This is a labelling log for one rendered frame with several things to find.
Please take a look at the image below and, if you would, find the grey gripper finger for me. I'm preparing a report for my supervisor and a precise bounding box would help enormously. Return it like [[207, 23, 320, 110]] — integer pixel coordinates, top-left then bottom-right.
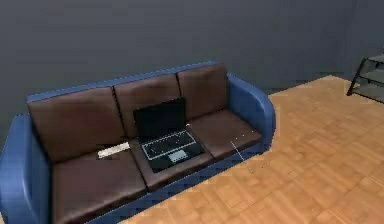
[[230, 140, 254, 174]]

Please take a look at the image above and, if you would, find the blue sofa with brown cushions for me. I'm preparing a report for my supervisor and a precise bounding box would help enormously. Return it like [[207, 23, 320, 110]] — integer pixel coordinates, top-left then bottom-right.
[[0, 60, 277, 224]]

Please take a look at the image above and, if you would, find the white remote control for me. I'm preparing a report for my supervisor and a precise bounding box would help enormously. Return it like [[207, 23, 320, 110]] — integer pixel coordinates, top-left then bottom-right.
[[97, 141, 131, 160]]

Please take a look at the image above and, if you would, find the black shelf with glass boards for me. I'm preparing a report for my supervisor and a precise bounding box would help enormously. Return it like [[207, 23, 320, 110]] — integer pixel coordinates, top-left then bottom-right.
[[346, 54, 384, 105]]

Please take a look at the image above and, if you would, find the black laptop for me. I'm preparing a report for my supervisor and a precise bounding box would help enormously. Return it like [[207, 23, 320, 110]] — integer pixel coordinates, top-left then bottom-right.
[[133, 97, 206, 174]]

